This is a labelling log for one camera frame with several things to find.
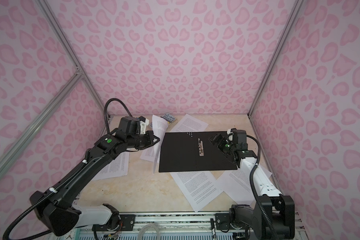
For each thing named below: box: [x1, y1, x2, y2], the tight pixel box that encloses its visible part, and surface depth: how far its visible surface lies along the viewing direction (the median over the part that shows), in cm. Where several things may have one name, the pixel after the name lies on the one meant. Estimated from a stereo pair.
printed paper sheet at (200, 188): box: [170, 171, 224, 213], surface depth 86 cm
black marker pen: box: [210, 218, 217, 240], surface depth 72 cm
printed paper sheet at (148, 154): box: [140, 146, 155, 162], surface depth 99 cm
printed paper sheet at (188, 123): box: [169, 113, 209, 132], surface depth 116 cm
